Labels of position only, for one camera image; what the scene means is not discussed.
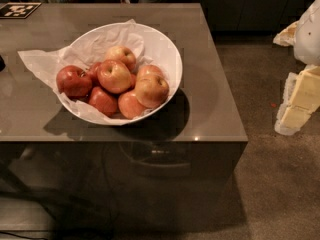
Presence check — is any white bowl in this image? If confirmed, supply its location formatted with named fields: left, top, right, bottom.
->
left=55, top=21, right=183, bottom=126

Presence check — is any red apple bottom left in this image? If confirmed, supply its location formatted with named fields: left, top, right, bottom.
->
left=88, top=86, right=118, bottom=117

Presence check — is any small red apple hidden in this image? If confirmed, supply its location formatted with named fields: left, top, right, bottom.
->
left=87, top=62, right=101, bottom=86

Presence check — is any orange red apple bottom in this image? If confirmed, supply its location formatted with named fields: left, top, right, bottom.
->
left=118, top=90, right=146, bottom=119

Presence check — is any pale yellow apple top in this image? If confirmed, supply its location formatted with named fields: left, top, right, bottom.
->
left=105, top=45, right=136, bottom=71

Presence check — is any black white marker tag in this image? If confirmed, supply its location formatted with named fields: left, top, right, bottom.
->
left=0, top=2, right=41, bottom=19

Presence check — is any dark object at table edge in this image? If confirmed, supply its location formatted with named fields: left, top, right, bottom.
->
left=0, top=55, right=6, bottom=72

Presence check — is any white crumpled paper liner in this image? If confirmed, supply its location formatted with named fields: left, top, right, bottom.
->
left=18, top=20, right=162, bottom=125

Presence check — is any pale apple behind right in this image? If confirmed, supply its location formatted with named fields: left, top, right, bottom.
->
left=137, top=64, right=164, bottom=79

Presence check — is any red yellow apple centre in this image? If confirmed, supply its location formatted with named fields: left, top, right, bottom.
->
left=97, top=60, right=131, bottom=94

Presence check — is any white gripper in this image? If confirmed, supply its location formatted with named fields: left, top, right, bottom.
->
left=273, top=0, right=320, bottom=136

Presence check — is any dark red apple left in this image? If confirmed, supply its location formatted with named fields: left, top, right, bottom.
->
left=56, top=65, right=92, bottom=98

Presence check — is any large yellow red apple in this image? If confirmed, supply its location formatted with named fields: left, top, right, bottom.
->
left=135, top=74, right=169, bottom=109

